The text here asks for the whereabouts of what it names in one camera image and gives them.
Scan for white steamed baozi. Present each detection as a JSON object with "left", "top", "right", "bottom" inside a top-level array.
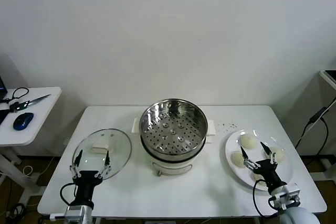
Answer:
[
  {"left": 269, "top": 147, "right": 287, "bottom": 164},
  {"left": 240, "top": 134, "right": 257, "bottom": 151},
  {"left": 230, "top": 152, "right": 246, "bottom": 168},
  {"left": 251, "top": 173, "right": 268, "bottom": 191}
]

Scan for blue computer mouse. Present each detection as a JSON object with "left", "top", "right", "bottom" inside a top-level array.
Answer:
[{"left": 13, "top": 112, "right": 35, "bottom": 131}]

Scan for large white plate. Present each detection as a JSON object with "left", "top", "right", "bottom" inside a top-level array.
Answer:
[{"left": 225, "top": 129, "right": 294, "bottom": 192}]

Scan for round glass pot lid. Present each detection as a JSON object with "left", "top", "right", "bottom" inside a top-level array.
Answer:
[{"left": 72, "top": 129, "right": 132, "bottom": 182}]

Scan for small white side table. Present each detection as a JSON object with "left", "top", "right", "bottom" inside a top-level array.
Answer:
[{"left": 0, "top": 86, "right": 62, "bottom": 201}]

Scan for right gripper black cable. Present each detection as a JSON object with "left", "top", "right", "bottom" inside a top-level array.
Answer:
[{"left": 252, "top": 178, "right": 279, "bottom": 218}]

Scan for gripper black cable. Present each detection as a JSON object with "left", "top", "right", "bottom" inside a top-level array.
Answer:
[
  {"left": 252, "top": 178, "right": 279, "bottom": 218},
  {"left": 59, "top": 182, "right": 79, "bottom": 207}
]

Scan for white floor cable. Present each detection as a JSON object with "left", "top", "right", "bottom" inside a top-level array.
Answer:
[{"left": 23, "top": 165, "right": 40, "bottom": 178}]

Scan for white desk with dark top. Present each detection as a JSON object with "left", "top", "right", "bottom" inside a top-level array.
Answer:
[{"left": 319, "top": 69, "right": 336, "bottom": 93}]

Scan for thin black cable loop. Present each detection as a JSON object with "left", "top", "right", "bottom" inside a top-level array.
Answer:
[{"left": 0, "top": 87, "right": 29, "bottom": 104}]

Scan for black handled scissors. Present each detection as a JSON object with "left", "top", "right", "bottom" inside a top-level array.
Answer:
[{"left": 9, "top": 93, "right": 51, "bottom": 112}]

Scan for black floor cables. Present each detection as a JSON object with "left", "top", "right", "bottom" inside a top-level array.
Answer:
[{"left": 5, "top": 202, "right": 27, "bottom": 221}]

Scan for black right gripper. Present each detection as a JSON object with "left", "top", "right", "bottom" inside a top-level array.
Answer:
[{"left": 240, "top": 142, "right": 287, "bottom": 190}]

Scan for perforated steel steamer basket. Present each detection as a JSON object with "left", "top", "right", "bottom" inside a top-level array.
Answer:
[{"left": 131, "top": 99, "right": 217, "bottom": 156}]

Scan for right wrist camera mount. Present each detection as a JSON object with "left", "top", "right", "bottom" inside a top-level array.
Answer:
[{"left": 272, "top": 184, "right": 301, "bottom": 210}]

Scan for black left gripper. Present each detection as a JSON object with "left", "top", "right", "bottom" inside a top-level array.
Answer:
[{"left": 69, "top": 150, "right": 112, "bottom": 205}]

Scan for cream electric pot base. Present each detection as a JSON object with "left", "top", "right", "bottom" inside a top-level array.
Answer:
[{"left": 141, "top": 134, "right": 212, "bottom": 177}]

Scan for black power adapter cable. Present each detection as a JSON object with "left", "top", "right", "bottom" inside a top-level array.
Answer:
[{"left": 294, "top": 105, "right": 330, "bottom": 158}]

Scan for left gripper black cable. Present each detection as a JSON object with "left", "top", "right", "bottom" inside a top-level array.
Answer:
[{"left": 59, "top": 182, "right": 79, "bottom": 207}]

